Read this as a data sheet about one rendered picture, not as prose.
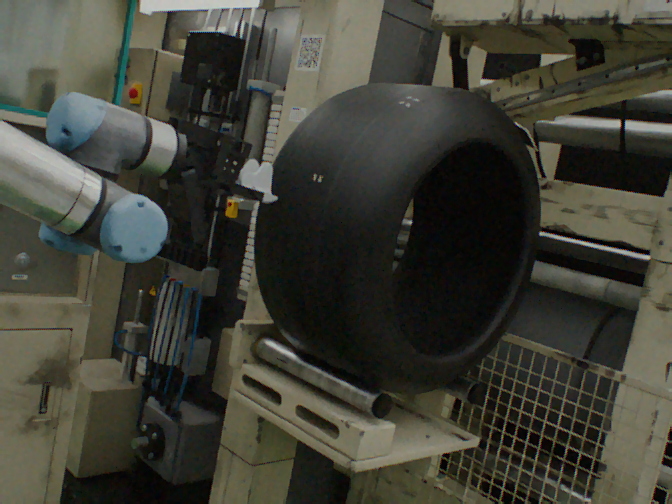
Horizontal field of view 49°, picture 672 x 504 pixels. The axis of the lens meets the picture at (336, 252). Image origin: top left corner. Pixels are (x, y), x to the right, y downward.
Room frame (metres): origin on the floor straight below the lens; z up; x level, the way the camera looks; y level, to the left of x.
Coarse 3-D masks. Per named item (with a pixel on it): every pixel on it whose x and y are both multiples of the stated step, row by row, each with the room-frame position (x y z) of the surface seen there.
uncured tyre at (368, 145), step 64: (320, 128) 1.29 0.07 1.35; (384, 128) 1.21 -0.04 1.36; (448, 128) 1.24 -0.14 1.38; (512, 128) 1.37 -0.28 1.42; (320, 192) 1.20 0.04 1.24; (384, 192) 1.16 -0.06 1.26; (448, 192) 1.67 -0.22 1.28; (512, 192) 1.55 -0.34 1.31; (256, 256) 1.31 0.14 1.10; (320, 256) 1.17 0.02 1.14; (384, 256) 1.17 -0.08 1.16; (448, 256) 1.68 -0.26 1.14; (512, 256) 1.56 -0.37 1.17; (320, 320) 1.21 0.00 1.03; (384, 320) 1.19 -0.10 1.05; (448, 320) 1.58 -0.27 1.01; (384, 384) 1.27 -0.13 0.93
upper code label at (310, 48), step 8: (304, 40) 1.59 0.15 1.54; (312, 40) 1.57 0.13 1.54; (320, 40) 1.55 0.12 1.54; (304, 48) 1.58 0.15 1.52; (312, 48) 1.57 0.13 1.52; (320, 48) 1.55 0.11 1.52; (304, 56) 1.58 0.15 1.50; (312, 56) 1.56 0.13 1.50; (320, 56) 1.54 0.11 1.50; (296, 64) 1.60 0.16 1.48; (304, 64) 1.58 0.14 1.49; (312, 64) 1.56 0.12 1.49
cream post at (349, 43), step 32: (320, 0) 1.57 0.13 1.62; (352, 0) 1.55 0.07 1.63; (320, 32) 1.56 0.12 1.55; (352, 32) 1.56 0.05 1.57; (320, 64) 1.54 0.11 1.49; (352, 64) 1.57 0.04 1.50; (288, 96) 1.60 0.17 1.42; (320, 96) 1.53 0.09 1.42; (288, 128) 1.59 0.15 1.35; (256, 288) 1.59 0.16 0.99; (256, 416) 1.54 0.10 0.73; (224, 448) 1.60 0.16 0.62; (256, 448) 1.53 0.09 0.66; (288, 448) 1.59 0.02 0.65; (224, 480) 1.58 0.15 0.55; (256, 480) 1.54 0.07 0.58; (288, 480) 1.61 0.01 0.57
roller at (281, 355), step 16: (256, 352) 1.45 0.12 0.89; (272, 352) 1.41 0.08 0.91; (288, 352) 1.39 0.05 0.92; (288, 368) 1.37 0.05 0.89; (304, 368) 1.34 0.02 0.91; (320, 368) 1.32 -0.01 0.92; (320, 384) 1.31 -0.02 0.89; (336, 384) 1.28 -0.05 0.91; (352, 384) 1.26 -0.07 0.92; (352, 400) 1.25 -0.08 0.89; (368, 400) 1.22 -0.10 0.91; (384, 400) 1.22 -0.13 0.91; (384, 416) 1.23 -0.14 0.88
